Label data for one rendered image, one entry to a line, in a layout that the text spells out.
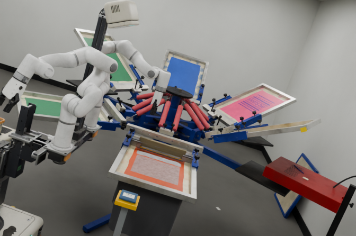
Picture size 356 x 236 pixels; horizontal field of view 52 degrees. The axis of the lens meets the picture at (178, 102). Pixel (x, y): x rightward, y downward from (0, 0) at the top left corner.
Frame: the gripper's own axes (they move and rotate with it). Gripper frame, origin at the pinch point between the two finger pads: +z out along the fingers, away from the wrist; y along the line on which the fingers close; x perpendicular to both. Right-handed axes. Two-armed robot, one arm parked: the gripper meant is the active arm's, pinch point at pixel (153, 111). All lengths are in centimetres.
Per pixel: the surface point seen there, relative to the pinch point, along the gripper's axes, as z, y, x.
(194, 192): 39, 13, 43
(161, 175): 42.9, -1.4, 18.7
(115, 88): 24, -119, -58
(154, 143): 34.0, -34.0, 4.3
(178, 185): 43, 4, 32
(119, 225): 61, 43, 6
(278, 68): -26, -462, 148
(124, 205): 45, 48, 6
